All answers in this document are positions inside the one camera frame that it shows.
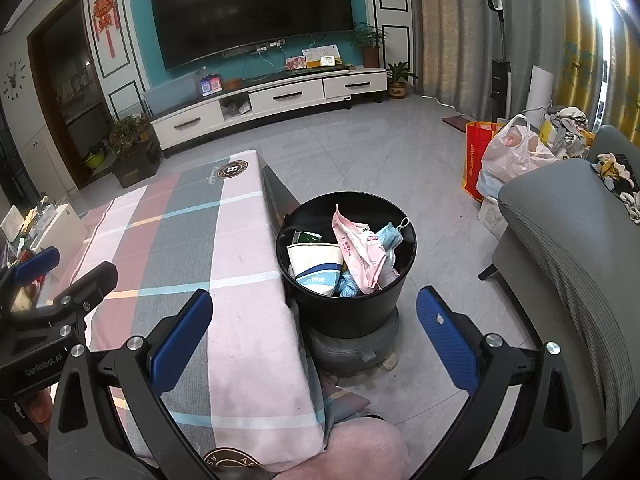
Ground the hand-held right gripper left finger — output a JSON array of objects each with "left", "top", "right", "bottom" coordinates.
[{"left": 47, "top": 289, "right": 216, "bottom": 480}]

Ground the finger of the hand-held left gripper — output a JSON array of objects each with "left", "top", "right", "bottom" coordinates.
[
  {"left": 47, "top": 261, "right": 119, "bottom": 329},
  {"left": 0, "top": 246, "right": 62, "bottom": 311}
]

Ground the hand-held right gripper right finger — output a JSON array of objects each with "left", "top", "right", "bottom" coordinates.
[{"left": 407, "top": 285, "right": 586, "bottom": 480}]

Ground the black trash bin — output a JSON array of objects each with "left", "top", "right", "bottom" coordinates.
[{"left": 276, "top": 191, "right": 418, "bottom": 339}]

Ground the blue mesh cloth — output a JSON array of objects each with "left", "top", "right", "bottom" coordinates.
[{"left": 340, "top": 270, "right": 366, "bottom": 298}]

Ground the blue face mask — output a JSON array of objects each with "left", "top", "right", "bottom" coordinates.
[{"left": 375, "top": 217, "right": 412, "bottom": 266}]

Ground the pink plastic bag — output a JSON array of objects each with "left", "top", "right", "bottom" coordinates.
[{"left": 332, "top": 204, "right": 401, "bottom": 291}]

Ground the white paper cup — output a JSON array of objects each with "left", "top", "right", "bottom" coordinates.
[{"left": 286, "top": 241, "right": 346, "bottom": 297}]

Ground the white board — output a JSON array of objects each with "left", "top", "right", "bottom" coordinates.
[{"left": 0, "top": 205, "right": 26, "bottom": 241}]

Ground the white cardboard box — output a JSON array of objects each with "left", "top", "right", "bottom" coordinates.
[{"left": 30, "top": 203, "right": 91, "bottom": 256}]

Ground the grey round stool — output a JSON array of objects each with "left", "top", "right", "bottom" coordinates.
[{"left": 307, "top": 305, "right": 401, "bottom": 376}]

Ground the plaid tablecloth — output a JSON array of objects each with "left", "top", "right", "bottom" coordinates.
[{"left": 50, "top": 149, "right": 331, "bottom": 471}]

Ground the dark planter with plants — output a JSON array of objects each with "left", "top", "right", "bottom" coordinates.
[{"left": 107, "top": 114, "right": 163, "bottom": 188}]

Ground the person's right leg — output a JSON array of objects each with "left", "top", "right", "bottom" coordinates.
[{"left": 320, "top": 417, "right": 408, "bottom": 480}]

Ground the grey sofa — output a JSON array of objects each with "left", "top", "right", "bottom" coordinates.
[{"left": 480, "top": 125, "right": 640, "bottom": 461}]

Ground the orange shopping bag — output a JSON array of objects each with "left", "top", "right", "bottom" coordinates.
[{"left": 462, "top": 121, "right": 506, "bottom": 203}]

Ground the white plastic carrier bag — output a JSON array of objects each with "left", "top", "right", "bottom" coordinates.
[{"left": 477, "top": 114, "right": 561, "bottom": 196}]

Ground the pile of clothes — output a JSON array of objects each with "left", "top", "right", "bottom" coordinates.
[{"left": 545, "top": 105, "right": 598, "bottom": 161}]

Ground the small potted plant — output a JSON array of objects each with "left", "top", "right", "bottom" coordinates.
[{"left": 386, "top": 61, "right": 420, "bottom": 98}]

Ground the white television cabinet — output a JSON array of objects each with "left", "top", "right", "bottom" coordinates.
[{"left": 150, "top": 67, "right": 390, "bottom": 152}]

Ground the upright vacuum cleaner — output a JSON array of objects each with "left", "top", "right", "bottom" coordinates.
[{"left": 487, "top": 0, "right": 513, "bottom": 121}]

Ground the white panel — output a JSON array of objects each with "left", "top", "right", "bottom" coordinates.
[{"left": 525, "top": 65, "right": 555, "bottom": 111}]

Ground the tall potted plant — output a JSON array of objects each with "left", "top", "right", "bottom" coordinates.
[{"left": 350, "top": 21, "right": 390, "bottom": 69}]

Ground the black television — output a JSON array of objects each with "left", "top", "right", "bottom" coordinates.
[{"left": 148, "top": 0, "right": 356, "bottom": 72}]

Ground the white desk calendar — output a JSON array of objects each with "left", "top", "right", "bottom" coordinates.
[{"left": 301, "top": 46, "right": 341, "bottom": 67}]

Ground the grey curtain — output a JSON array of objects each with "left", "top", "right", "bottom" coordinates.
[{"left": 415, "top": 0, "right": 566, "bottom": 111}]

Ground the yellow curtain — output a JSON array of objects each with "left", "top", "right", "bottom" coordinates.
[{"left": 555, "top": 0, "right": 621, "bottom": 126}]

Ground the black wall clock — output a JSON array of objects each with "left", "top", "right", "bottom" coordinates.
[{"left": 5, "top": 60, "right": 27, "bottom": 98}]

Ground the red knot wall decoration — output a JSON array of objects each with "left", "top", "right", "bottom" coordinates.
[{"left": 92, "top": 0, "right": 121, "bottom": 58}]

